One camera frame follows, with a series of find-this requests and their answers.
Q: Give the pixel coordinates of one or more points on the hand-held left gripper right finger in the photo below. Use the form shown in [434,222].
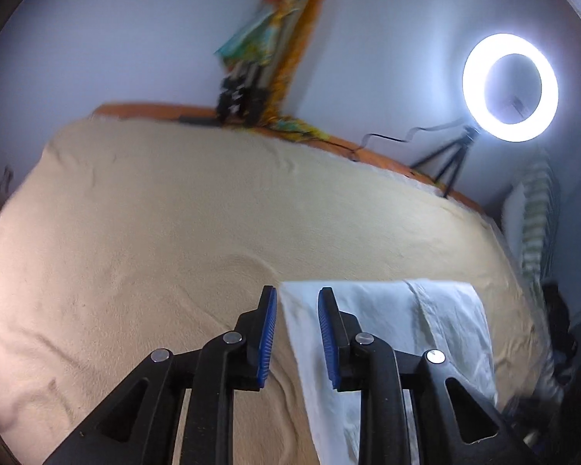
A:
[328,334]

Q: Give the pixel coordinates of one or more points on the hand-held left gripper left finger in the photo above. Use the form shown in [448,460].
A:
[267,334]

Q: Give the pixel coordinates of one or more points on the white garment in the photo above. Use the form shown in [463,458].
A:
[392,310]

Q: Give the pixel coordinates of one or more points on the beige blanket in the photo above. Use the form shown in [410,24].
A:
[150,232]

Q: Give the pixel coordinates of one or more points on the small black tripod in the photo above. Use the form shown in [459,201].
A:
[452,160]

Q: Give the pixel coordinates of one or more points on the dark cloth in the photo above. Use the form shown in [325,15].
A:
[557,319]

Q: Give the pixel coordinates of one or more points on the green striped pillow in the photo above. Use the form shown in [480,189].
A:
[537,213]

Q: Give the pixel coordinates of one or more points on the folded silver tripod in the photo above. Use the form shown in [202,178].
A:
[256,82]

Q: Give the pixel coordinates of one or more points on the orange bed sheet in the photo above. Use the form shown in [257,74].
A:
[145,109]

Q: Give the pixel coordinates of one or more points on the colourful orange scarf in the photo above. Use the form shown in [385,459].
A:
[298,53]

